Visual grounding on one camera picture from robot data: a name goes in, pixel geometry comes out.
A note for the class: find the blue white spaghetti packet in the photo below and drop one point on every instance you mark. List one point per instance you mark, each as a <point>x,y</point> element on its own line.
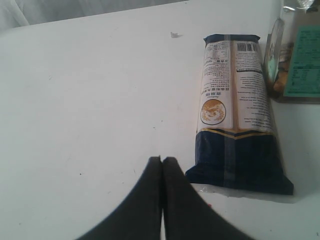
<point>236,143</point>

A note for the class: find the nut jar with gold lid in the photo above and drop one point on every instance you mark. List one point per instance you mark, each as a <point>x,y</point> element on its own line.
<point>291,64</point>

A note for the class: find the white backdrop curtain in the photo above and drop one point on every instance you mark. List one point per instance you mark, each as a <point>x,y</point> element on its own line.
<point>19,13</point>

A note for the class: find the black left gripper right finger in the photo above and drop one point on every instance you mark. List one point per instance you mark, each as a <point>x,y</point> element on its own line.
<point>186,215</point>

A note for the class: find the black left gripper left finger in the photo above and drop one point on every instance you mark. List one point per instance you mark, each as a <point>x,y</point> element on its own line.
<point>139,215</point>

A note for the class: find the small white paper scrap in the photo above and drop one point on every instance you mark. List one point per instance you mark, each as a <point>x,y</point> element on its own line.
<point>174,35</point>

